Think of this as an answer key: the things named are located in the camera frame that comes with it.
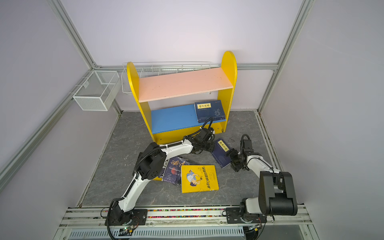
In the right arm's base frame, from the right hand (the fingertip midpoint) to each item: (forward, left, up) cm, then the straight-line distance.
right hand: (228, 159), depth 91 cm
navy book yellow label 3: (+7, +5, -1) cm, 8 cm away
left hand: (+8, +7, +1) cm, 11 cm away
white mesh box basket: (+36, +83, +25) cm, 94 cm away
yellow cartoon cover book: (-12, +18, +1) cm, 22 cm away
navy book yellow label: (+27, +13, +16) cm, 34 cm away
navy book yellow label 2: (+21, +14, +14) cm, 29 cm away
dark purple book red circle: (-9, +33, +5) cm, 35 cm away
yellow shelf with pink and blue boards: (+21, +32, +11) cm, 40 cm away
